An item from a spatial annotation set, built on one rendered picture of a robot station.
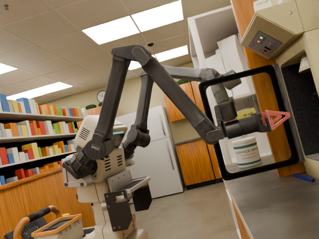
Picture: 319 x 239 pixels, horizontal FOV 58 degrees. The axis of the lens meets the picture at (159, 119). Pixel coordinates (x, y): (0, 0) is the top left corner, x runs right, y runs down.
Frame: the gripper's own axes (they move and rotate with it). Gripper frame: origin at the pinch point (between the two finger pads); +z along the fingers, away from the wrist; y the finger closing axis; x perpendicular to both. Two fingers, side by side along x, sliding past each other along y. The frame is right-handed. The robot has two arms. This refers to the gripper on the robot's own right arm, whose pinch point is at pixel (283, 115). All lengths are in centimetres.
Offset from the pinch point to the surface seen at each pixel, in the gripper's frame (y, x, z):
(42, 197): 157, 21, -189
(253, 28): -4.4, -30.3, -2.0
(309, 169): 12.0, 22.3, 6.7
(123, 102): 541, -100, -179
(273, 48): 2.8, -23.3, 4.3
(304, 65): -3.5, -13.7, 10.0
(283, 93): 16.8, -7.5, 7.3
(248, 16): 22.4, -42.7, 4.5
